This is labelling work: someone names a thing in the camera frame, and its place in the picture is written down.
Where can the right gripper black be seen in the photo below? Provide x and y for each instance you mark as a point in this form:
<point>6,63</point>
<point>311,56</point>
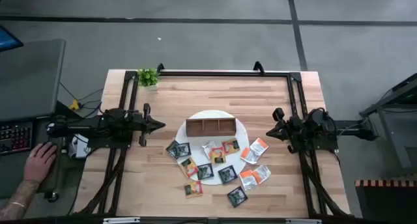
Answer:
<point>291,131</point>

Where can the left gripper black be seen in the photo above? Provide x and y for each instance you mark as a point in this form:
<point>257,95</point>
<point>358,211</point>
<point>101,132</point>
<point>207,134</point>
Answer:
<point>143,123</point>

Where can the white orange tea sachet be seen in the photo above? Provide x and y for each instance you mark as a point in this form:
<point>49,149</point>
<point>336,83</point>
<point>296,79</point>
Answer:
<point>262,174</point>
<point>259,145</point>
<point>249,156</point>
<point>248,181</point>

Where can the dark blue tea sachet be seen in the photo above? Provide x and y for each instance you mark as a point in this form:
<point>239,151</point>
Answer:
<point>170,148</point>
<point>227,174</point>
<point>205,172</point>
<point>183,150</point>

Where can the wooden three-compartment box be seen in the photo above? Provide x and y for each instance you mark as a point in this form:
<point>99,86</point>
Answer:
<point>211,134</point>

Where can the silver white tea sachet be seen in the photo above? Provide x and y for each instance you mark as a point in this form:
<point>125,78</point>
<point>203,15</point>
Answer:
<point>208,146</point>

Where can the silver packet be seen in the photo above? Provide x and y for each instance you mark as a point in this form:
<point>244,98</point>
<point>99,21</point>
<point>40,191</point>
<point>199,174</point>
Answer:
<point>237,196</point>

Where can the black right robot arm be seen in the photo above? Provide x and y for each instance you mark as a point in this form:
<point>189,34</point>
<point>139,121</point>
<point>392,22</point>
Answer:
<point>317,126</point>

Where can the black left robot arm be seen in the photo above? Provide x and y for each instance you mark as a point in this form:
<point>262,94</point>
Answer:
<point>97,123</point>

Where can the person's forearm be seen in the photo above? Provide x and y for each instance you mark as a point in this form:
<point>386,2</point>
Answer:
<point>16,198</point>

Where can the white round woven placemat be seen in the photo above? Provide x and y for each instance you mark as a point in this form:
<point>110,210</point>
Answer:
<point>242,133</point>

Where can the small green potted plant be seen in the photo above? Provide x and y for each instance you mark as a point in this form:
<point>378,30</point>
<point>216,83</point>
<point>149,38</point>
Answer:
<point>148,77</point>

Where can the small white box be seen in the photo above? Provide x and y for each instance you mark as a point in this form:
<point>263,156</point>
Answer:
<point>78,149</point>

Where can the person's hand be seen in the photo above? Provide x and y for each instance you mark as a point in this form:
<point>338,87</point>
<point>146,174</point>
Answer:
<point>39,162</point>

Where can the grey metal cart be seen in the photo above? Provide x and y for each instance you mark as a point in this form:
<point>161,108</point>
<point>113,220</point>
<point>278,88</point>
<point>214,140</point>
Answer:
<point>400,136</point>

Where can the black desk caster wheel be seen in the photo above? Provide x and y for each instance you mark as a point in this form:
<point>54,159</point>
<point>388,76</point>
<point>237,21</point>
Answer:
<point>52,196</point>

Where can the orange black striped crate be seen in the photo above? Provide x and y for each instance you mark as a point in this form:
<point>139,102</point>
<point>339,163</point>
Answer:
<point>387,204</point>

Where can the grey rolling desk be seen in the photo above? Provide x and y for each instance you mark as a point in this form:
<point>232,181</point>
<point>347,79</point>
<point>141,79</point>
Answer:
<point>29,77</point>

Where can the backlit black keyboard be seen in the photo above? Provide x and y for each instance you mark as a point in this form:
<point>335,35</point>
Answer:
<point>14,137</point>

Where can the desk computer screen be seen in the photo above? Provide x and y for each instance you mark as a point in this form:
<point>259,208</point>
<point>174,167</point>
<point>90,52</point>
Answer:
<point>8,40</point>

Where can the black aluminium rig frame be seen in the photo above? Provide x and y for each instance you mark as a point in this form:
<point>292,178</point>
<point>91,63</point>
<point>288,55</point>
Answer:
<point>228,74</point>

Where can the silver table edge bracket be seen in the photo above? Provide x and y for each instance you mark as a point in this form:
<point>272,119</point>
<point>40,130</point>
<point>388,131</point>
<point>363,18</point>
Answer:
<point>121,220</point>
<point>303,221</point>

